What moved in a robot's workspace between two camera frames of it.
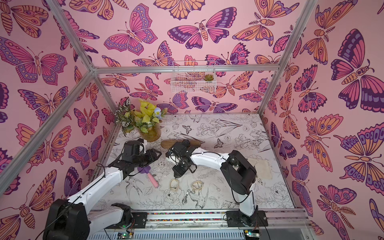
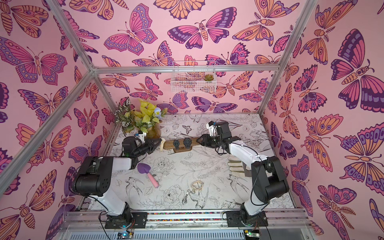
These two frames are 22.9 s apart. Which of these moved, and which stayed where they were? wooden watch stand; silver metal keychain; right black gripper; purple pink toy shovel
Moved: right black gripper
Stayed: purple pink toy shovel; wooden watch stand; silver metal keychain
